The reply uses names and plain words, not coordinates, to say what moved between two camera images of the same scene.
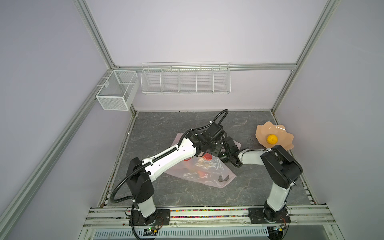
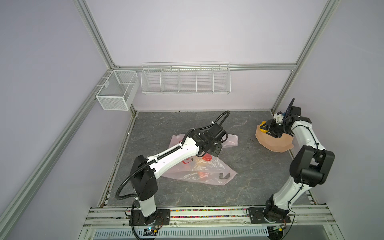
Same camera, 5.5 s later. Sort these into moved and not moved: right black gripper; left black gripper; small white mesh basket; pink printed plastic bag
Moved: right black gripper
Not moved: left black gripper; small white mesh basket; pink printed plastic bag
